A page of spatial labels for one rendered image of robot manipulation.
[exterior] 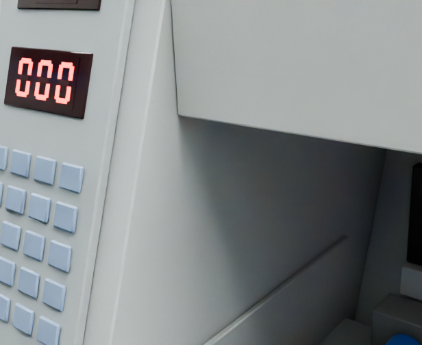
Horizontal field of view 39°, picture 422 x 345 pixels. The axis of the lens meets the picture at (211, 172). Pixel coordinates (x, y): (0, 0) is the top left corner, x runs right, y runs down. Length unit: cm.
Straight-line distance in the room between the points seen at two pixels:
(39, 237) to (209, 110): 8
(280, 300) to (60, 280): 11
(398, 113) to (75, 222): 11
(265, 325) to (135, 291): 9
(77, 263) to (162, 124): 5
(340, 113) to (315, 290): 16
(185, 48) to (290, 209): 11
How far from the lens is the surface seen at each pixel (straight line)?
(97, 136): 20
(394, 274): 36
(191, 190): 21
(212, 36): 19
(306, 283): 30
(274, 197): 26
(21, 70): 23
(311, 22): 17
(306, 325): 31
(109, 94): 20
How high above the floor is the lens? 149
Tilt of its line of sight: 4 degrees down
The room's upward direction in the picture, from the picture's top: 9 degrees clockwise
